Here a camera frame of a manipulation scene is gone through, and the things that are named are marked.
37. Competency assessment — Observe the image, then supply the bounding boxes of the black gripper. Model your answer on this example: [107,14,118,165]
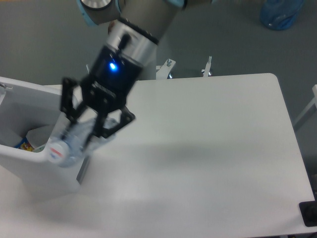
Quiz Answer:
[60,46,143,150]

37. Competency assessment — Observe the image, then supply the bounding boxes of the clear plastic water bottle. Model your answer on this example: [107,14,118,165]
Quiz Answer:
[46,119,115,168]

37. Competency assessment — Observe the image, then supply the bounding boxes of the clear plastic wrapper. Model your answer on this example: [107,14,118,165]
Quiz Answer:
[26,124,54,153]

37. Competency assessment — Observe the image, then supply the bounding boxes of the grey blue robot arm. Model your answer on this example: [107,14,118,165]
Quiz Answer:
[60,0,202,152]

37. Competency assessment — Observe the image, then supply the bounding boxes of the white plastic trash can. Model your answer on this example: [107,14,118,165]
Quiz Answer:
[0,77,87,192]

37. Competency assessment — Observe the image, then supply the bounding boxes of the blue yellow snack packet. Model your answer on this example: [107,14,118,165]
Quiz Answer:
[14,137,34,152]

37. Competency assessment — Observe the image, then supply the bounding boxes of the blue plastic bag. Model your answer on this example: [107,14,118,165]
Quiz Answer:
[259,0,305,31]

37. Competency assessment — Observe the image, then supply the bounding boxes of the black device at table edge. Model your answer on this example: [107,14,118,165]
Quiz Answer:
[299,201,317,227]

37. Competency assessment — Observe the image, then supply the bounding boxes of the white table clamp bracket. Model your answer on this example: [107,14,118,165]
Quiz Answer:
[201,56,212,77]

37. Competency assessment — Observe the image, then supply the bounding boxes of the white frame at right edge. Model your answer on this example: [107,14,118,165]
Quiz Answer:
[293,84,317,131]

